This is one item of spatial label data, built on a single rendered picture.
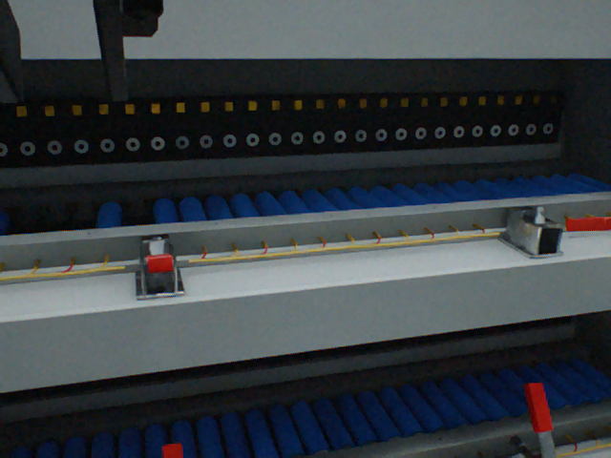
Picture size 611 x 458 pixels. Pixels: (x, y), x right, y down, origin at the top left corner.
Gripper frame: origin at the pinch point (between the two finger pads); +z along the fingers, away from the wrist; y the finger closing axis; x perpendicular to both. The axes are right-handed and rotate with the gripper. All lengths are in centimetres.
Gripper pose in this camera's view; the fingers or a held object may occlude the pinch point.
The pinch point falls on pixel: (51, 21)
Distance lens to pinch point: 22.7
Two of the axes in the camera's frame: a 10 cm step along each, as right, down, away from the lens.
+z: -2.5, 2.0, 9.5
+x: 1.3, 9.8, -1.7
